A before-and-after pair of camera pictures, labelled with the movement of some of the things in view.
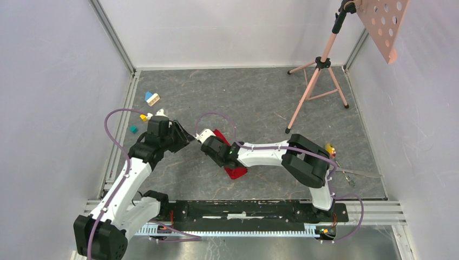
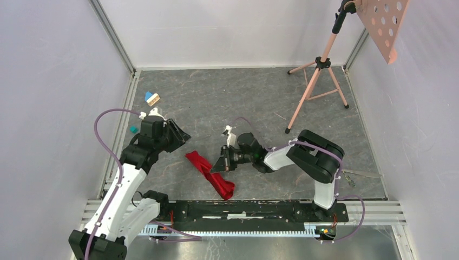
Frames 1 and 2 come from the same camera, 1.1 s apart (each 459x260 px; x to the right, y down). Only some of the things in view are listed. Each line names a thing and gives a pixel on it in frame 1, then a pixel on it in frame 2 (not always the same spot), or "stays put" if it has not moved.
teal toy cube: [133, 129] stays put
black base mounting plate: [251, 215] stays put
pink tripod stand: [322, 63] stays put
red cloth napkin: [235, 171] to [224, 187]
